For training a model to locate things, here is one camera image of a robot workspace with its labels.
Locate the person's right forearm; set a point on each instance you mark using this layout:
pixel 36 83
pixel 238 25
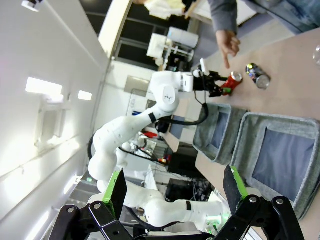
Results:
pixel 222 15

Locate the white ceiling air unit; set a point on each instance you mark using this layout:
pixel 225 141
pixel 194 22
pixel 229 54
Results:
pixel 52 120

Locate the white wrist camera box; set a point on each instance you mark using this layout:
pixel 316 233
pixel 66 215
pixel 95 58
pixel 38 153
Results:
pixel 203 65

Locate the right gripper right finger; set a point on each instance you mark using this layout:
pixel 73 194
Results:
pixel 231 190

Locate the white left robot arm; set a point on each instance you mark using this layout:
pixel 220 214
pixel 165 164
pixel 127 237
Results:
pixel 125 130

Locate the crushed red soda can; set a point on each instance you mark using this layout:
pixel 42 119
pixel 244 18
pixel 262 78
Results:
pixel 231 83

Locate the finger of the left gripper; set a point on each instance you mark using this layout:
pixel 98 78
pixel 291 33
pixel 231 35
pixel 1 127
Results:
pixel 221 78
pixel 216 93

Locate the white lab machine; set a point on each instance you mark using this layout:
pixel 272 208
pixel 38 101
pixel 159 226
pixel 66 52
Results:
pixel 172 40

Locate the small brown side table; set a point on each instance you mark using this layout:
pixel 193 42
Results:
pixel 182 107

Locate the grey fabric basket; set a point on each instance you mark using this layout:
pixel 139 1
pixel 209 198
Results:
pixel 247 150
pixel 207 135

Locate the black computer tower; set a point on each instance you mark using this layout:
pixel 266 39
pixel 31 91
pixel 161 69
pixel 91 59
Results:
pixel 180 190

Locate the black Pepsi can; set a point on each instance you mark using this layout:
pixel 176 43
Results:
pixel 255 73

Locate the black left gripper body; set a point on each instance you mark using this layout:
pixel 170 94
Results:
pixel 200 83

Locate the person's right hand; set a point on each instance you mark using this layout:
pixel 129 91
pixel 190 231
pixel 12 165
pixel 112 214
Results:
pixel 228 42

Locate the large ceiling light panel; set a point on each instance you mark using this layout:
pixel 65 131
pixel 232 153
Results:
pixel 43 86

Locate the black equipment case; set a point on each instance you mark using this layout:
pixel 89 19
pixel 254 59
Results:
pixel 183 163

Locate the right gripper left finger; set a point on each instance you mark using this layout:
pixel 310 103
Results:
pixel 118 190

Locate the small ceiling light panel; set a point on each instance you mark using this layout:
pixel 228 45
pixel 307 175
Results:
pixel 85 95

